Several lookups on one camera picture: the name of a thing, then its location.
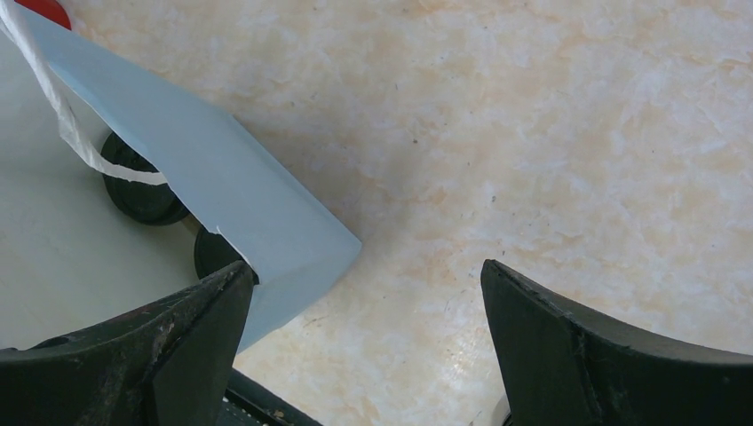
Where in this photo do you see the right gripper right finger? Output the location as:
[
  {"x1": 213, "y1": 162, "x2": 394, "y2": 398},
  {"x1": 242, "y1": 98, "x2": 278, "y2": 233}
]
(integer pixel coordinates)
[{"x1": 480, "y1": 259, "x2": 752, "y2": 425}]

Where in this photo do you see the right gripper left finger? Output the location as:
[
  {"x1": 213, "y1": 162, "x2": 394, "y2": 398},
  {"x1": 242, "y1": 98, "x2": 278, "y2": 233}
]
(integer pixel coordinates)
[{"x1": 1, "y1": 262, "x2": 255, "y2": 425}]

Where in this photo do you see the black coffee cup lid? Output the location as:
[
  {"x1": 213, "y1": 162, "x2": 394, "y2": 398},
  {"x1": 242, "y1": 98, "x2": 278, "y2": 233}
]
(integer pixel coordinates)
[{"x1": 193, "y1": 226, "x2": 250, "y2": 280}]

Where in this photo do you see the light blue paper bag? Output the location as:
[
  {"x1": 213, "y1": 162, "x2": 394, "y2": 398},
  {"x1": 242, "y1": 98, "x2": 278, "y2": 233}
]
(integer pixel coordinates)
[{"x1": 1, "y1": 1, "x2": 361, "y2": 349}]

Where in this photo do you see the red straw holder cup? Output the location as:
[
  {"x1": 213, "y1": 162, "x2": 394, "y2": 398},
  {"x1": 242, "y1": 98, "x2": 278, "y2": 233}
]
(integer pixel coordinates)
[{"x1": 15, "y1": 0, "x2": 72, "y2": 30}]

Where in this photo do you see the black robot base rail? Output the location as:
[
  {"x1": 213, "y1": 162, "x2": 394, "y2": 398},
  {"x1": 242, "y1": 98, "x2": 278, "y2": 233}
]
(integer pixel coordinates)
[{"x1": 216, "y1": 369, "x2": 321, "y2": 426}]

